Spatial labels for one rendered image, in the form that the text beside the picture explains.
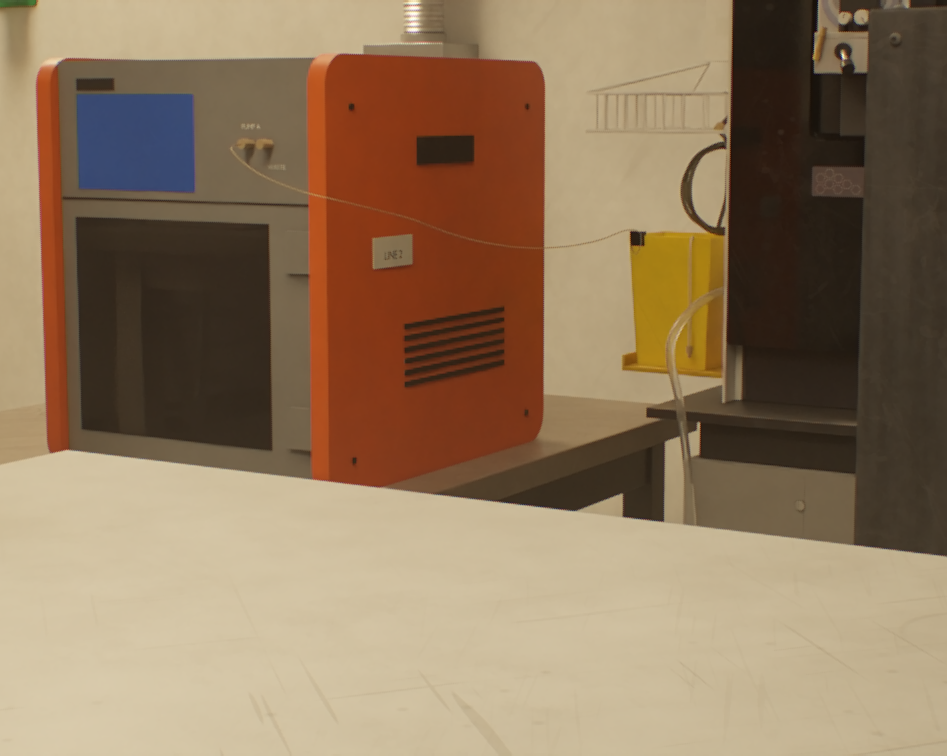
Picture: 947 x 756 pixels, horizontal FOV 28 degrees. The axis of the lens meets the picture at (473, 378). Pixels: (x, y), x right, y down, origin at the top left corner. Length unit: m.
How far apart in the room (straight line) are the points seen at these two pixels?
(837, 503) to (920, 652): 1.50
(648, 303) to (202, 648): 1.70
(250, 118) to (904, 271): 0.76
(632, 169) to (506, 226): 1.50
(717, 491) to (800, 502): 0.10
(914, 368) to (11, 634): 0.78
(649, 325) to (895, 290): 1.03
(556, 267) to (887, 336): 2.36
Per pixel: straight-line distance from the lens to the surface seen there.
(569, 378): 3.68
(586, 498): 2.25
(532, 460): 2.06
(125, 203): 1.97
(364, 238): 1.86
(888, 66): 1.33
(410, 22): 3.71
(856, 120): 2.13
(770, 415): 2.20
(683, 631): 0.70
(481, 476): 1.97
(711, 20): 2.60
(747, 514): 2.22
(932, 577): 0.79
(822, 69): 2.11
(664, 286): 2.33
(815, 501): 2.19
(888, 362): 1.34
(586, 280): 3.64
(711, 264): 2.30
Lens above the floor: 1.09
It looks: 8 degrees down
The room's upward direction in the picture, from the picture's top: straight up
